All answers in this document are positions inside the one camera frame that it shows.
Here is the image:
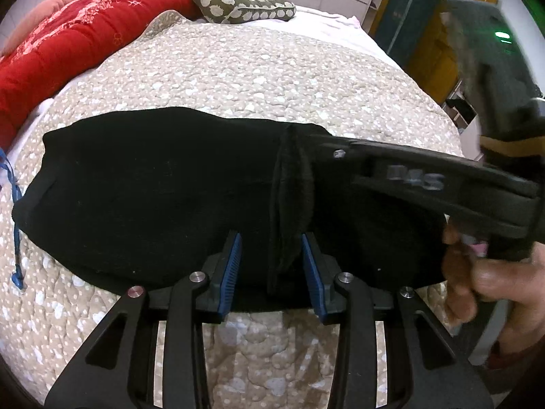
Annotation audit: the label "yellow wooden door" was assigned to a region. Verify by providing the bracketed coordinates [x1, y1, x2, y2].
[409, 0, 499, 103]

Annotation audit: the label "person's right hand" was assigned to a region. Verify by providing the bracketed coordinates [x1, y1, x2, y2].
[440, 226, 545, 350]

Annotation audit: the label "black pants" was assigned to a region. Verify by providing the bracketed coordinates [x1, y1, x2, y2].
[12, 106, 452, 312]

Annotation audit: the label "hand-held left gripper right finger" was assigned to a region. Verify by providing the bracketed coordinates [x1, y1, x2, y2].
[300, 233, 507, 409]

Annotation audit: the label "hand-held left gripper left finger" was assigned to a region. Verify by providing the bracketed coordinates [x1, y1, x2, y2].
[43, 230, 243, 409]

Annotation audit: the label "blue lanyard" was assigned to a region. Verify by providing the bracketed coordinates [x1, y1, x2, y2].
[0, 147, 24, 292]

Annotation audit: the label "red floral quilt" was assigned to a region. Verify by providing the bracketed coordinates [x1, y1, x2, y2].
[0, 0, 258, 148]

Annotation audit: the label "pink pillow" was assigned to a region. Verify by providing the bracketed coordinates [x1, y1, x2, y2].
[0, 0, 92, 58]

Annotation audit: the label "dark green door panel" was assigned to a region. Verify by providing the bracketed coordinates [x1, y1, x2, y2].
[375, 0, 443, 64]

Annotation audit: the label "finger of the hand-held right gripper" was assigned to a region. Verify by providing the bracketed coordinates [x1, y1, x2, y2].
[313, 134, 372, 186]

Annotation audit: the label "beige quilted blanket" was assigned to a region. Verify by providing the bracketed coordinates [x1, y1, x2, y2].
[0, 11, 465, 409]

